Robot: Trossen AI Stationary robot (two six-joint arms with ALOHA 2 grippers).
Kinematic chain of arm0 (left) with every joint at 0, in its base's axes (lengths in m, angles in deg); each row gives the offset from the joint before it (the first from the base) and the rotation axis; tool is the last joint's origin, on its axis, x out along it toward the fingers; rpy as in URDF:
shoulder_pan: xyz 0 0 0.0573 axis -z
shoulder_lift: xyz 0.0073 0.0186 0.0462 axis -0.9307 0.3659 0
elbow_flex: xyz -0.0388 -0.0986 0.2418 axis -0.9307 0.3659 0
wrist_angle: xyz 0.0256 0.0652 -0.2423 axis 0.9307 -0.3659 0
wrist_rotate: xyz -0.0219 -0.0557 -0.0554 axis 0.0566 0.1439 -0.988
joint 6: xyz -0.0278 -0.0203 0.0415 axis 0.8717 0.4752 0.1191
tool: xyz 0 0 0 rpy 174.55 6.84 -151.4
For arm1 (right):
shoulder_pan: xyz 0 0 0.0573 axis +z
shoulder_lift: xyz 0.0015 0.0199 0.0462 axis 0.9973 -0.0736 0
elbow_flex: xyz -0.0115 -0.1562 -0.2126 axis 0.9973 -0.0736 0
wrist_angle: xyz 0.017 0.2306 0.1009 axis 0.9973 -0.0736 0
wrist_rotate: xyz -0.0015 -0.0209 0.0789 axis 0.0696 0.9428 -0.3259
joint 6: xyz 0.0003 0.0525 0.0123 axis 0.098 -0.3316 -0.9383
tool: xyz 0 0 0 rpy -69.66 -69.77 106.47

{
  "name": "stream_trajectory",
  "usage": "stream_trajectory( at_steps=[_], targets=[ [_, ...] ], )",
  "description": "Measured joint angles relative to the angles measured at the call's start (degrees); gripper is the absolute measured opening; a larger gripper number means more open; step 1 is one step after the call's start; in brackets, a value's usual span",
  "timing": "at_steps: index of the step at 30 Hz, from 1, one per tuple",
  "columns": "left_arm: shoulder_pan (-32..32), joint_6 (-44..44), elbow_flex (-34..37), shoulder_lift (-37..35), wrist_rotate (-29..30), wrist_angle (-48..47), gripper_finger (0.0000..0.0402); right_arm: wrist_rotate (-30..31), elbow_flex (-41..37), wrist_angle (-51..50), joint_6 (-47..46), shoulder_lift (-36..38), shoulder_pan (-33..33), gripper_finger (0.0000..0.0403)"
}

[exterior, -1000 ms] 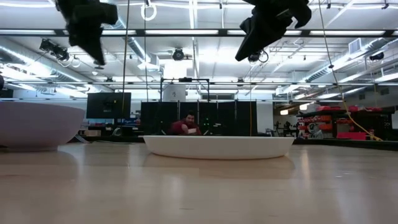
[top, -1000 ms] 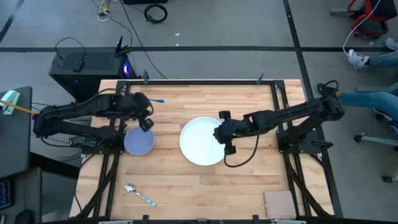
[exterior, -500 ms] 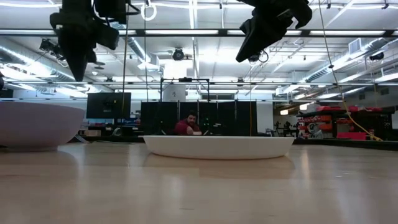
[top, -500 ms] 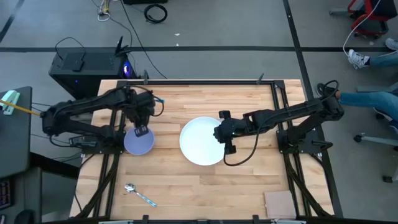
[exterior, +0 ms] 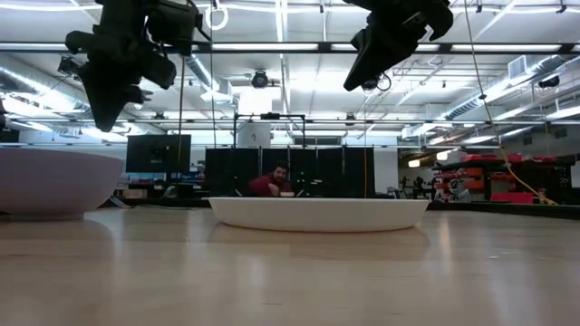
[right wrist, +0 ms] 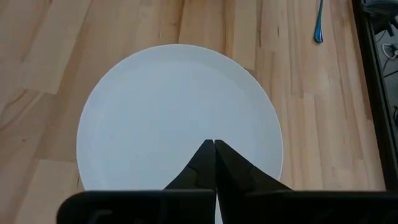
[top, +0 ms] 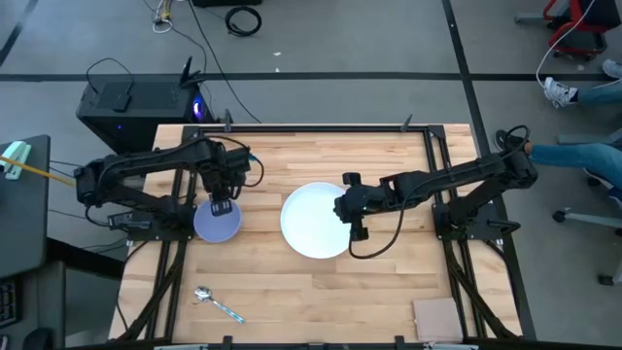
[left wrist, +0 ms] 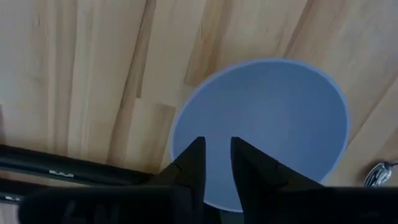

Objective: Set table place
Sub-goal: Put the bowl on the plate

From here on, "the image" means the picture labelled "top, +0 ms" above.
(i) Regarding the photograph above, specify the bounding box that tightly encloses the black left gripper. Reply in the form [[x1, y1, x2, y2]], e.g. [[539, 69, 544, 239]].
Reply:
[[199, 162, 241, 218]]

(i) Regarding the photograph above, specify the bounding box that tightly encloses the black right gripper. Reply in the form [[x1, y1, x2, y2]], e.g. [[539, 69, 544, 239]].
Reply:
[[332, 171, 396, 243]]

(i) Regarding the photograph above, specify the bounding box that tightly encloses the lavender bowl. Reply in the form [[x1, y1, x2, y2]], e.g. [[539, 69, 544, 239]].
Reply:
[[192, 198, 243, 244]]

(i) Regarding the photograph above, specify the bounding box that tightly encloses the white round plate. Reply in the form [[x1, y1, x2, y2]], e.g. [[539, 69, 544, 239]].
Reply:
[[280, 182, 359, 260]]

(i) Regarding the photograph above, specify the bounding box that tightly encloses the metal spoon blue handle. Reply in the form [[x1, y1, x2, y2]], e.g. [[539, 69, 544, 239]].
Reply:
[[193, 286, 246, 325]]

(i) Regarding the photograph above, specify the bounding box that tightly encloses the black power adapter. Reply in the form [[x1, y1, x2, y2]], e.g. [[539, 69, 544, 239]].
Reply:
[[107, 212, 152, 230]]

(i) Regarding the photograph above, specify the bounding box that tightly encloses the black computer tower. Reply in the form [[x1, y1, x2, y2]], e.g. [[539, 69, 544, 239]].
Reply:
[[76, 73, 215, 155]]

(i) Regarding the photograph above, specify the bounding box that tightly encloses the black antenna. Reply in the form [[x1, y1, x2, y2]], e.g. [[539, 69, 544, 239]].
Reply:
[[179, 55, 208, 89]]

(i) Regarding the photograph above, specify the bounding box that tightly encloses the brown cardboard square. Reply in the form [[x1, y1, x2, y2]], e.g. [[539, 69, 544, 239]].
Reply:
[[412, 297, 465, 344]]

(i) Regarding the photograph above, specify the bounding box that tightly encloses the yellow rod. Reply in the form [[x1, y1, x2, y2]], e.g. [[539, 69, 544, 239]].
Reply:
[[0, 155, 78, 188]]

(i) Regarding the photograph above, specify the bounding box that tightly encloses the mint green stapler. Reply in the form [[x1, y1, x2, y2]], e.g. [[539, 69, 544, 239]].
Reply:
[[0, 140, 32, 181]]

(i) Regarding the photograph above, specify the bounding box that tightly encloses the person's white shoe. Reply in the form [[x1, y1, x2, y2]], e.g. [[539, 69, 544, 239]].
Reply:
[[602, 58, 622, 80], [542, 76, 579, 109]]

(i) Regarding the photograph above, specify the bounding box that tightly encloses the grey office chair base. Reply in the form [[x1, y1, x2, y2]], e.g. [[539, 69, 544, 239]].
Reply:
[[552, 133, 622, 288]]

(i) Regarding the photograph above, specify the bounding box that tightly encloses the black keyboard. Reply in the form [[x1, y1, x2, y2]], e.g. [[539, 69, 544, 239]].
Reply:
[[0, 276, 21, 328]]

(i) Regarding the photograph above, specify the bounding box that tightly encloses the red office chair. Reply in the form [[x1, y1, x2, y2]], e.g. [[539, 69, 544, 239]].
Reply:
[[514, 0, 622, 62]]

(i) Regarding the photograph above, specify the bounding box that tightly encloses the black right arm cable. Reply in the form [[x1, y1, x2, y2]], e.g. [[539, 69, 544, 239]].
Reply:
[[347, 187, 438, 261]]

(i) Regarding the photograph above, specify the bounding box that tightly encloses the black aluminium table frame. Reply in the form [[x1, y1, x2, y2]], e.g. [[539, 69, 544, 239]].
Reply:
[[111, 123, 536, 350]]

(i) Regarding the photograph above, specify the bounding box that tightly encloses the long black floor cable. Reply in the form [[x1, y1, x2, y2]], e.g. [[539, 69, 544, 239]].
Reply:
[[187, 0, 263, 125]]

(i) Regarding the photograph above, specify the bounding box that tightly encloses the coiled black cable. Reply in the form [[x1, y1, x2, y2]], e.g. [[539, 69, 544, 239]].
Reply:
[[225, 5, 263, 38]]

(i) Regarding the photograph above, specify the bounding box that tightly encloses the white cable bundle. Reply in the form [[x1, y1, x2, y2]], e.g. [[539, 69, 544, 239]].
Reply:
[[152, 0, 175, 34]]

